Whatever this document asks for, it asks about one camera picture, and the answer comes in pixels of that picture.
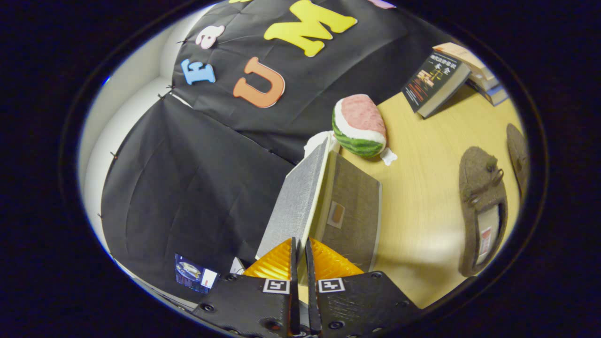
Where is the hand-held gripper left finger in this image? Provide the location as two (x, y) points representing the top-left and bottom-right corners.
(190, 237), (301, 338)

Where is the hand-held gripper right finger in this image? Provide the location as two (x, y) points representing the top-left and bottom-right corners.
(305, 238), (421, 338)

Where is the grey fabric storage box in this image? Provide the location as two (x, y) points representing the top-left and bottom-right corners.
(256, 134), (382, 274)

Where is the brown fuzzy shoe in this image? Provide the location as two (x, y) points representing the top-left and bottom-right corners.
(506, 123), (530, 198)
(458, 146), (509, 277)

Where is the blue printed packet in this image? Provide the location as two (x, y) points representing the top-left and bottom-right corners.
(175, 253), (219, 294)

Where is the white plush toy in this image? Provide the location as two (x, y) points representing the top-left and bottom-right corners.
(304, 131), (335, 158)

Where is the watermelon slice plush toy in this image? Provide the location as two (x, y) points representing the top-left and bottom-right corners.
(331, 94), (398, 166)

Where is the black cover book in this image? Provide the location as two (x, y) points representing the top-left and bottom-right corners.
(401, 51), (471, 119)

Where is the blue cover book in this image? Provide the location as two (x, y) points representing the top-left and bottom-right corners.
(467, 80), (509, 107)

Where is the white cover book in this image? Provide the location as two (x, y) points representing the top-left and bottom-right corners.
(470, 70), (499, 92)

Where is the beige cover book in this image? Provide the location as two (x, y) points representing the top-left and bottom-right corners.
(433, 42), (494, 80)

